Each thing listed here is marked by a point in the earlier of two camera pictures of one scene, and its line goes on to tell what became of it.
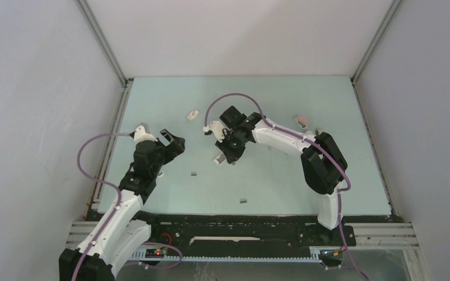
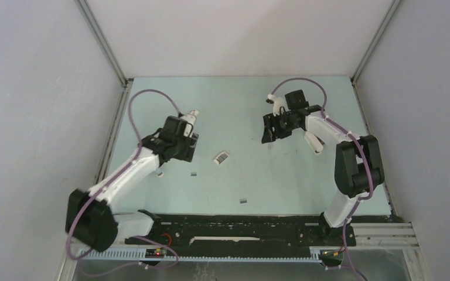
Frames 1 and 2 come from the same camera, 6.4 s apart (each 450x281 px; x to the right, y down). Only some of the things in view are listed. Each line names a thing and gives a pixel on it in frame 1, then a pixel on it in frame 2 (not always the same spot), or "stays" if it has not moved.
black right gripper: [231, 156] to [269, 122]
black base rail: [190, 231] stays
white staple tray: [220, 158] stays
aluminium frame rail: [363, 236] stays
